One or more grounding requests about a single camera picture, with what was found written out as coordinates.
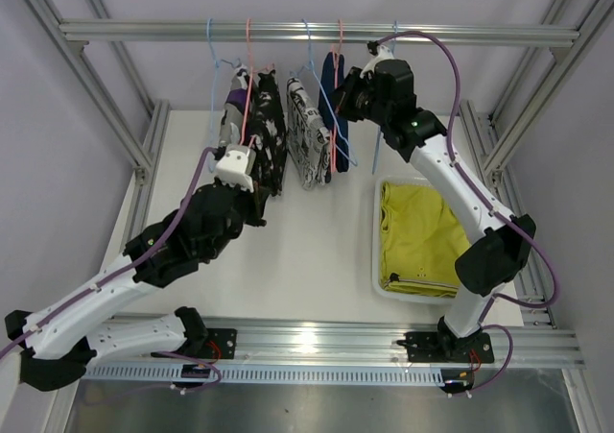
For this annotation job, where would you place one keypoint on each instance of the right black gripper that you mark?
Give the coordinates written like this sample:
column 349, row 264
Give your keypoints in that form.
column 345, row 93

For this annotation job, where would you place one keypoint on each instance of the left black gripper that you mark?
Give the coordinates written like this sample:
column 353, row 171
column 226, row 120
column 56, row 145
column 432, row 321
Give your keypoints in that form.
column 256, row 201

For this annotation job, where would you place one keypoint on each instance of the navy blue trousers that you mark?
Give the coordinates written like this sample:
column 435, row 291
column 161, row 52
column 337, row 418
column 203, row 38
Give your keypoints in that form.
column 332, row 72

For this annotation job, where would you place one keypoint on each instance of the yellow-green trousers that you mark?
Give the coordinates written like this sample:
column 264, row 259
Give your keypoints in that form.
column 422, row 241

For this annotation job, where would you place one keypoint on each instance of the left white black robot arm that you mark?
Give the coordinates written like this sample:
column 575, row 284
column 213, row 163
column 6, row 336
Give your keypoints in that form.
column 60, row 343

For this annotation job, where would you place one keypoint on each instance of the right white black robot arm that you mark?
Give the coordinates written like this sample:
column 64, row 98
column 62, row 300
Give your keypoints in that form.
column 499, row 241

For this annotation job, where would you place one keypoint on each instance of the white newspaper print trousers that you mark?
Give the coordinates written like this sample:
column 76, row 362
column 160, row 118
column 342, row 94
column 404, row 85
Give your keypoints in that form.
column 308, row 137

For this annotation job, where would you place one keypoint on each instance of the black white floral trousers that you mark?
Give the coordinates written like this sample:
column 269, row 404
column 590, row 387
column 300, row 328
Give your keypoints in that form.
column 267, row 133

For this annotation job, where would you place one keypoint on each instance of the purple grey patterned trousers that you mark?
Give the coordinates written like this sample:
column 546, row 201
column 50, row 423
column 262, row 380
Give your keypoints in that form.
column 231, row 130

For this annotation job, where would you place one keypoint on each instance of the white plastic basket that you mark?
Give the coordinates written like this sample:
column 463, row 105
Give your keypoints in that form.
column 376, row 241

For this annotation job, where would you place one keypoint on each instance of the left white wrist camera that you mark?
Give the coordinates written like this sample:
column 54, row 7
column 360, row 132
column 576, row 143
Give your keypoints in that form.
column 235, row 166

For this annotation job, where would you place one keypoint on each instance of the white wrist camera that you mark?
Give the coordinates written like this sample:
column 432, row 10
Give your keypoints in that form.
column 379, row 52
column 235, row 166

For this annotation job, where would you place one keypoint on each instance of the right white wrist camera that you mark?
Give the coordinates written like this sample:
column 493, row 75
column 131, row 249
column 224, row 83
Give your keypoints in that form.
column 379, row 52

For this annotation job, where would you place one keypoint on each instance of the slotted cable duct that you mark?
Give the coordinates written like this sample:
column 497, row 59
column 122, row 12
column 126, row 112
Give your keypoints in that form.
column 185, row 372

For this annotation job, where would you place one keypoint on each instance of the aluminium hanging rail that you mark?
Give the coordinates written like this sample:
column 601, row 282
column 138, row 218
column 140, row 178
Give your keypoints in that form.
column 259, row 31

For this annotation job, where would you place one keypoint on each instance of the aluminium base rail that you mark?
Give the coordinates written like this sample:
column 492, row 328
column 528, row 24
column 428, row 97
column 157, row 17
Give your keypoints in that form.
column 302, row 343

